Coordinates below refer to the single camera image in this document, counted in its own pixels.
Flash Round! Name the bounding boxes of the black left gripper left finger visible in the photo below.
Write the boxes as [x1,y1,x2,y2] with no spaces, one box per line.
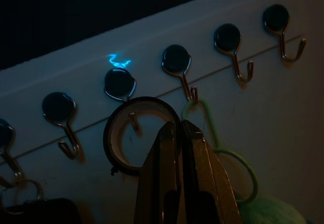
[133,121,186,224]

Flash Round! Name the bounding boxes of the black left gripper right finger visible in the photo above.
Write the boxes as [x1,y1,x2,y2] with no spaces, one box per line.
[180,119,244,224]

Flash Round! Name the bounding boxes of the black tape roll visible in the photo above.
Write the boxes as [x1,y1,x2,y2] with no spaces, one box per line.
[102,96,182,177]

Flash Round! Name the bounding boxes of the metal hook with dark magnet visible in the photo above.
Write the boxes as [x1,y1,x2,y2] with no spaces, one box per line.
[103,67,142,136]
[213,22,255,83]
[41,91,82,161]
[160,44,199,103]
[262,4,308,63]
[0,118,25,187]

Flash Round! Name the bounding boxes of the black badge holder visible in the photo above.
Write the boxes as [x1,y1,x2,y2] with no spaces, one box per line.
[0,177,82,224]

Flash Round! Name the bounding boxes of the green carabiner with ring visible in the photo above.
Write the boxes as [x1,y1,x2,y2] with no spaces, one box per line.
[181,98,259,205]

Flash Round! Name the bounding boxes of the white hook rail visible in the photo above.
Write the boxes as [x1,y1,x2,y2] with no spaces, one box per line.
[0,6,307,160]

